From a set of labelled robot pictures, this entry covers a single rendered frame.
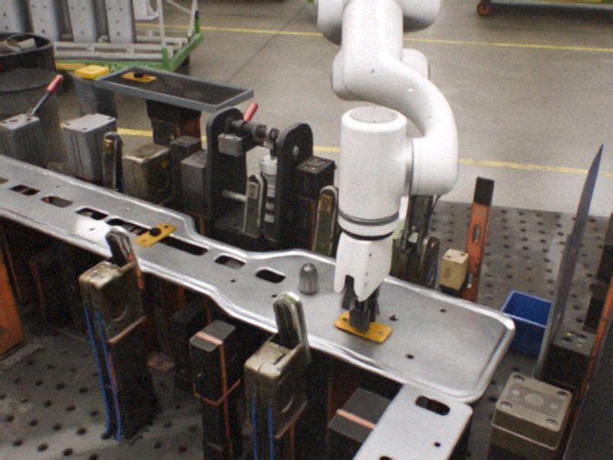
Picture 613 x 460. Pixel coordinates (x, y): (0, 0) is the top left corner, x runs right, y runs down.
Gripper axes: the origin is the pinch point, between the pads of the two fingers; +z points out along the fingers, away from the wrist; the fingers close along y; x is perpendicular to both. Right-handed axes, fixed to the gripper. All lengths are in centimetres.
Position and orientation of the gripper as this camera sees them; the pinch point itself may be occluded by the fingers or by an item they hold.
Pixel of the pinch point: (363, 312)
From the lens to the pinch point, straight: 102.4
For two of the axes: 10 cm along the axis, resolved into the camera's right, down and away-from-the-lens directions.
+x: 8.6, 2.6, -4.5
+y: -5.2, 4.3, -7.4
